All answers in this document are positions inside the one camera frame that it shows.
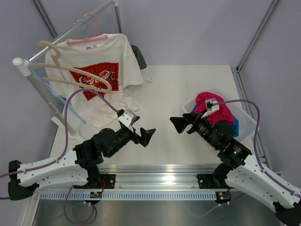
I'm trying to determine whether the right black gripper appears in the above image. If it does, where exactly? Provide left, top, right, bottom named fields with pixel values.
left=170, top=108, right=220, bottom=150

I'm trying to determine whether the white Coca-Cola t-shirt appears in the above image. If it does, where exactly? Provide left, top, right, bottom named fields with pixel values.
left=57, top=33, right=144, bottom=128

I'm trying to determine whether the pink plastic hanger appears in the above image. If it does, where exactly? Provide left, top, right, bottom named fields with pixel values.
left=67, top=20, right=108, bottom=46

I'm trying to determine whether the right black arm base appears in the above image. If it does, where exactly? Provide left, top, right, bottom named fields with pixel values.
left=196, top=173, right=229, bottom=189

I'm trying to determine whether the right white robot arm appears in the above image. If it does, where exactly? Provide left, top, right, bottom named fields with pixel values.
left=170, top=113, right=301, bottom=226

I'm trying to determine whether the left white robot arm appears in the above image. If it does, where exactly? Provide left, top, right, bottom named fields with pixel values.
left=8, top=125, right=156, bottom=201

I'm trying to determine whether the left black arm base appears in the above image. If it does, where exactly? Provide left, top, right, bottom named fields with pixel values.
left=73, top=174, right=116, bottom=189

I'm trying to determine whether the dark grey t-shirt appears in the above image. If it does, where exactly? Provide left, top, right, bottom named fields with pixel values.
left=131, top=45, right=147, bottom=70

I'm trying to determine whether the beige wooden hanger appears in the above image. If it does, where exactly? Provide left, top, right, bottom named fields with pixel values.
left=29, top=40, right=112, bottom=93

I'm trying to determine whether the white plastic basket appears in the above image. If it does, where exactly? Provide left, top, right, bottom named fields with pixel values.
left=182, top=97, right=257, bottom=143

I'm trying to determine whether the silver clothes rack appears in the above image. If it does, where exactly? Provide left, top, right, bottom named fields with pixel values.
left=12, top=0, right=154, bottom=143

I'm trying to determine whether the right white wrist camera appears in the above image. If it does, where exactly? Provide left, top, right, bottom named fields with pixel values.
left=201, top=98, right=220, bottom=118

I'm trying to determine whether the aluminium mounting rail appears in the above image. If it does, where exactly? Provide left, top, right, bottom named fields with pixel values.
left=30, top=163, right=282, bottom=192

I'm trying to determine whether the white slotted cable duct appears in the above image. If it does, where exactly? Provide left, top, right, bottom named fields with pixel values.
left=40, top=191, right=217, bottom=201

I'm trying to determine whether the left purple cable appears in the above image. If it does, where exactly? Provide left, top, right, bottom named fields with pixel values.
left=0, top=88, right=123, bottom=223

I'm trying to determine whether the purple cable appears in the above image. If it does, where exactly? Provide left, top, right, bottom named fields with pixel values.
left=0, top=88, right=123, bottom=223
left=188, top=99, right=301, bottom=217

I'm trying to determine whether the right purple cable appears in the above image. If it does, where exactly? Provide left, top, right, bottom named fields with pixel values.
left=188, top=99, right=301, bottom=217

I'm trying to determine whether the pink wire hanger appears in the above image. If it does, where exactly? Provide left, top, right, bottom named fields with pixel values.
left=83, top=13, right=99, bottom=38

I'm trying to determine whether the blue wire hanger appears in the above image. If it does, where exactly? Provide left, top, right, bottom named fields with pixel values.
left=26, top=58, right=86, bottom=124

